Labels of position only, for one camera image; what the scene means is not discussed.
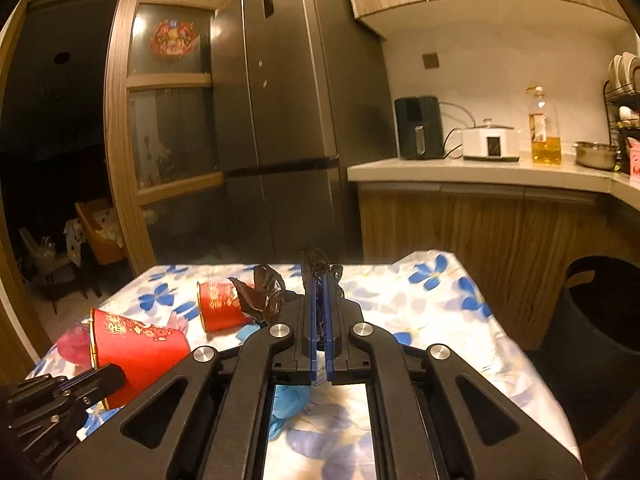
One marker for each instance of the white electric cooker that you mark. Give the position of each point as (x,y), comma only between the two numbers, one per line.
(490,145)

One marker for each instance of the black plastic bag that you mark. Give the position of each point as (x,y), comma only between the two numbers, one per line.
(265,295)

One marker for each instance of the blue floral tablecloth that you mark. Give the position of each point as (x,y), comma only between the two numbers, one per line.
(430,320)

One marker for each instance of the black dish rack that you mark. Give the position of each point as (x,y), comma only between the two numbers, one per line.
(625,130)

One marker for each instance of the cooking oil bottle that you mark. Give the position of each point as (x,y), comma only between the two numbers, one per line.
(544,135)

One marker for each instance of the white plate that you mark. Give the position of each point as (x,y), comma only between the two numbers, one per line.
(635,75)
(615,75)
(626,72)

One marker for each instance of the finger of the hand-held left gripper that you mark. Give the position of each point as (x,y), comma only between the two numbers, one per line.
(100,379)

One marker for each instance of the beige dining chair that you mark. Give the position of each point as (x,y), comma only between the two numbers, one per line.
(45,260)

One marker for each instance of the grey refrigerator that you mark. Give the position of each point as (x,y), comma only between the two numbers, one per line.
(300,110)

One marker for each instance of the pink plastic basket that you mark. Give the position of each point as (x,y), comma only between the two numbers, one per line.
(635,165)

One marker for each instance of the orange chair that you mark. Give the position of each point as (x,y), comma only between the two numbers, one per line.
(102,240)

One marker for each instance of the steel pot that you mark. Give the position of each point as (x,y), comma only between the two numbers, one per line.
(595,156)

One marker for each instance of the brown wall switch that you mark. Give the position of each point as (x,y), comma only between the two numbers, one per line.
(431,60)

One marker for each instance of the pink plastic bag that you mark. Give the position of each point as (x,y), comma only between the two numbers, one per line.
(72,342)

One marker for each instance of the polka dot tablecloth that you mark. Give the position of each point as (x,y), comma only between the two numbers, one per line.
(75,240)

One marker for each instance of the wooden base cabinet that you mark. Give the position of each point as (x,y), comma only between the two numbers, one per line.
(450,230)

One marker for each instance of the black air fryer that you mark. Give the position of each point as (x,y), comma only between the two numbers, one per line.
(417,127)

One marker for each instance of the round floral door decal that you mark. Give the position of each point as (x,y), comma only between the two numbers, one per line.
(173,38)

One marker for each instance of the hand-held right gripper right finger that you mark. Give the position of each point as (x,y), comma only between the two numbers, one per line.
(330,310)

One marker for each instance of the black trash bin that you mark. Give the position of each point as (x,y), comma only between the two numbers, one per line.
(600,340)

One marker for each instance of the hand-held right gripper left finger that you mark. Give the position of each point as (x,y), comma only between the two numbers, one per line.
(314,310)

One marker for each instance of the white kitchen countertop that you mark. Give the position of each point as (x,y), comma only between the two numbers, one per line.
(450,170)

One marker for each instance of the wooden glass sliding door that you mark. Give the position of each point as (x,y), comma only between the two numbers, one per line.
(117,135)

